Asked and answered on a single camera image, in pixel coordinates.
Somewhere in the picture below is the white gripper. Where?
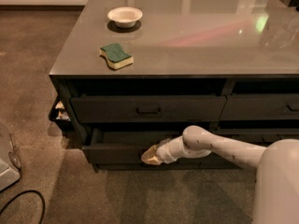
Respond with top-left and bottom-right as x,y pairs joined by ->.
141,136 -> 190,165

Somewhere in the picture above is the dark drawer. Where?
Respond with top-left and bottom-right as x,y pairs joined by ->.
214,128 -> 299,144
81,127 -> 216,165
221,93 -> 299,121
70,95 -> 226,123

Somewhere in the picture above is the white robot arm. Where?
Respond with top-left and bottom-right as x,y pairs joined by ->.
141,126 -> 299,224

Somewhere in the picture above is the black bin with clutter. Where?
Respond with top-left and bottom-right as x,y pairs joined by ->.
49,98 -> 73,132

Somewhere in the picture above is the green yellow sponge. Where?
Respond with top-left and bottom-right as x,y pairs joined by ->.
99,43 -> 134,70

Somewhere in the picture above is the grey white machine base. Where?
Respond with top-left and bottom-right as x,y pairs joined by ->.
0,122 -> 21,191

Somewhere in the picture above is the white paper bowl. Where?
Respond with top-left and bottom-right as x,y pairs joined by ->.
107,7 -> 143,28

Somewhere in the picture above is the black floor cable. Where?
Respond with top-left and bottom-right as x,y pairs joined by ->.
0,189 -> 47,224

